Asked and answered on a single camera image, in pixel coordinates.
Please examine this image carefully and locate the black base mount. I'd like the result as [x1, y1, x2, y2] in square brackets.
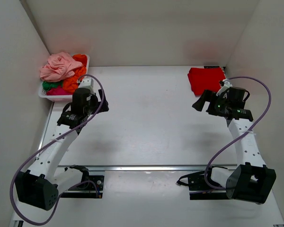
[61, 165, 105, 199]
[176, 166, 232, 201]

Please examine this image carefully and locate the green t shirt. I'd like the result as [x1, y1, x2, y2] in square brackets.
[42, 81, 63, 92]

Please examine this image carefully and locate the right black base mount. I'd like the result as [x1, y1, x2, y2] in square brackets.
[176, 166, 232, 201]

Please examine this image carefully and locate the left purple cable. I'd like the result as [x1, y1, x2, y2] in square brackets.
[9, 74, 106, 226]

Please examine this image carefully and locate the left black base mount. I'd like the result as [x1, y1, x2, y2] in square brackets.
[61, 165, 105, 199]

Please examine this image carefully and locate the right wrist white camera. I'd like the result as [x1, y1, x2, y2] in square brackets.
[216, 79, 232, 96]

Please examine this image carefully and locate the folded red t shirt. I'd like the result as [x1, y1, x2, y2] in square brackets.
[187, 68, 225, 96]

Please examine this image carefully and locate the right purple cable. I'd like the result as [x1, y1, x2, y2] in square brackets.
[189, 76, 272, 195]

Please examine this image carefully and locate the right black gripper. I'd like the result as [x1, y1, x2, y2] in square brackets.
[192, 90, 230, 117]

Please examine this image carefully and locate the wrist white camera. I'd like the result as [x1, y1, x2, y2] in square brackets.
[78, 77, 95, 94]
[216, 79, 232, 96]

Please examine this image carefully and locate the purple cable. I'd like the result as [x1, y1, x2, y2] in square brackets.
[9, 74, 106, 226]
[189, 76, 272, 195]

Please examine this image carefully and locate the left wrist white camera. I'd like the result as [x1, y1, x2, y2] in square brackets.
[78, 77, 95, 94]

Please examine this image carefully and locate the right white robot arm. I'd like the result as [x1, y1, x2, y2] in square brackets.
[192, 87, 276, 204]

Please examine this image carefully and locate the magenta t shirt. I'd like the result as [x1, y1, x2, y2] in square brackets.
[46, 86, 72, 96]

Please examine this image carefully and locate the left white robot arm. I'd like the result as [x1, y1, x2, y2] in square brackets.
[11, 88, 109, 210]

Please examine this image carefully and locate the pink t shirt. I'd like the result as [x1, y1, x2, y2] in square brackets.
[40, 52, 83, 82]

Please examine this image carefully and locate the white plastic basket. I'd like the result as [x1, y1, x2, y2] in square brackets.
[38, 53, 90, 102]

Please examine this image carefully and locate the orange t shirt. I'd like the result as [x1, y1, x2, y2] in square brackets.
[62, 54, 88, 94]

